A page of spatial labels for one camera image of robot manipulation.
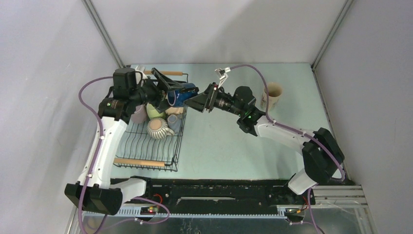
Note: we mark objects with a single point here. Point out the seashell coral print mug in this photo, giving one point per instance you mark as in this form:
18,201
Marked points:
270,96

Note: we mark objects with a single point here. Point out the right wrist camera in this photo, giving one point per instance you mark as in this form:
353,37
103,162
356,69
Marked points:
222,74

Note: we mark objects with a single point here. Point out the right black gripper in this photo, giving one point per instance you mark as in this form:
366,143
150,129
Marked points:
204,101

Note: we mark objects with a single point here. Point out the white ribbed mug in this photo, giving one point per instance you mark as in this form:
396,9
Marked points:
158,129

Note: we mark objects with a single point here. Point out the grey-blue small cup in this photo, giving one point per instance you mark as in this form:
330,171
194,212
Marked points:
174,123

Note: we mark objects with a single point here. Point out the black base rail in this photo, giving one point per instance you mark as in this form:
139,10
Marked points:
223,197

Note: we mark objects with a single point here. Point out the light green cup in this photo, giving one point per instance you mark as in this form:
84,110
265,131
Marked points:
153,113

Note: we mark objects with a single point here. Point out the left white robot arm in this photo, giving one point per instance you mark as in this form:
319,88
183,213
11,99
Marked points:
93,191

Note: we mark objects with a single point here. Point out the mauve cup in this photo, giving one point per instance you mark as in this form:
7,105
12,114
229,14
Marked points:
140,115

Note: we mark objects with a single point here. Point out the black wire dish rack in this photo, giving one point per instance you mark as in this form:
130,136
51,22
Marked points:
135,143

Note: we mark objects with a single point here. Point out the peach teapot-shaped cup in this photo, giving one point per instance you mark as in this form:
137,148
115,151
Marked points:
174,110

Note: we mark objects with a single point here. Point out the dark blue mug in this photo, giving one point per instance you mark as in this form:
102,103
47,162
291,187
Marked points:
176,98

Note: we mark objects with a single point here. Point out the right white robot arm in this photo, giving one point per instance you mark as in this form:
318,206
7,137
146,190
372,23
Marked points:
322,157

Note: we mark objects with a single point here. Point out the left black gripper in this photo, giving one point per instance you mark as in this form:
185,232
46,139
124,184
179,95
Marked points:
160,93

